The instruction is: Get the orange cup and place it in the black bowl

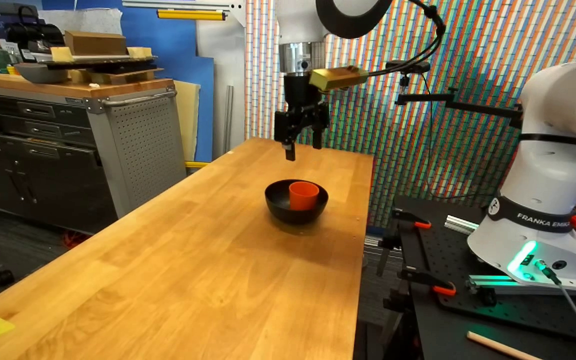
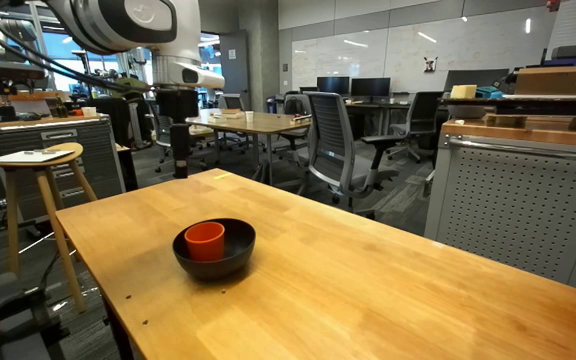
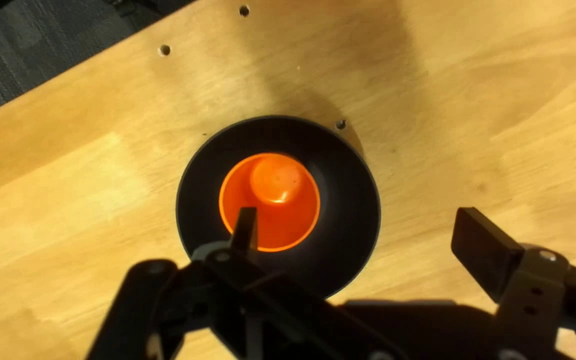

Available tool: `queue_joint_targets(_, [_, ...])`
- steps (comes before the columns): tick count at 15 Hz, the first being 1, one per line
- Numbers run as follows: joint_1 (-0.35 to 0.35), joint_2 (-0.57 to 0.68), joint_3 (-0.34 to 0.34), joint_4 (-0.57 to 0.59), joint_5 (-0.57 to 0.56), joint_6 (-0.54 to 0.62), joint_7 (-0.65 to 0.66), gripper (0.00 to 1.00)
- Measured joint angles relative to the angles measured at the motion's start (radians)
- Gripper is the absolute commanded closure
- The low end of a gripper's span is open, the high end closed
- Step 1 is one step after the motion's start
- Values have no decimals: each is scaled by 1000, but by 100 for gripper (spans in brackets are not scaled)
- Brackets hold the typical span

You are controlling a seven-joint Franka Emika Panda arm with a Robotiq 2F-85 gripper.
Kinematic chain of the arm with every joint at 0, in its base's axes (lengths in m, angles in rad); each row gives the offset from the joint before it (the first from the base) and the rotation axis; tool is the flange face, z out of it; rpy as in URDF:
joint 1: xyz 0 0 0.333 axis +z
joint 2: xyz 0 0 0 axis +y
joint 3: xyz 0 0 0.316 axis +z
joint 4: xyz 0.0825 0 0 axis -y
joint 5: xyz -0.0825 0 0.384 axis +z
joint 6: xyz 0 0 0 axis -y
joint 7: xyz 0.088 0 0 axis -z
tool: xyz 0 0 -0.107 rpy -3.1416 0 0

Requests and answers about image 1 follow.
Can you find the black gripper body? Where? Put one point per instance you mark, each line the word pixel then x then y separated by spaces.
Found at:
pixel 300 100

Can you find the orange plastic cup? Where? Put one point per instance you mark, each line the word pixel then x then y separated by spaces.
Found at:
pixel 302 195

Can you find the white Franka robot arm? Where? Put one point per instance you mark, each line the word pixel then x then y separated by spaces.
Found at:
pixel 549 181

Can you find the black bowl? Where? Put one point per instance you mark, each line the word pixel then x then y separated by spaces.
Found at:
pixel 294 215

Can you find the beige board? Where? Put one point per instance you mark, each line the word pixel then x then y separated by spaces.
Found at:
pixel 186 120

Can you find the blue panel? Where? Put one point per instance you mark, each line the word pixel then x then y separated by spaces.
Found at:
pixel 188 67

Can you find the yellow spirit level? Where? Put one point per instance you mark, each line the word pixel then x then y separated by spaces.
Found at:
pixel 191 15

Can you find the grey perforated tool cabinet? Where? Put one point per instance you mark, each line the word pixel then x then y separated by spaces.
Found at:
pixel 138 147

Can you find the multicolour patterned backdrop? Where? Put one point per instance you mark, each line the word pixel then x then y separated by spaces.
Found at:
pixel 475 152

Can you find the pale foam block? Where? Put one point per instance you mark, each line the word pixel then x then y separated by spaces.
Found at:
pixel 141 53

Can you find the wooden box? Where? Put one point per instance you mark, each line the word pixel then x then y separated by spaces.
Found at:
pixel 95 43

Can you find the black breadboard mounting table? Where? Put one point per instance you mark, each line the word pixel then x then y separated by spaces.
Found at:
pixel 475 321

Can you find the wooden stick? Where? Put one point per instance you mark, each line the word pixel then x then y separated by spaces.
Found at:
pixel 501 347

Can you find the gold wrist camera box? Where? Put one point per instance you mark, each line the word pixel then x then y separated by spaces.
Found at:
pixel 339 76

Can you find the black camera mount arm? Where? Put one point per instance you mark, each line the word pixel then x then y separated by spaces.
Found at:
pixel 461 102

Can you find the aluminium rail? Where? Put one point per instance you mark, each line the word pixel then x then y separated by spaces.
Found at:
pixel 501 282

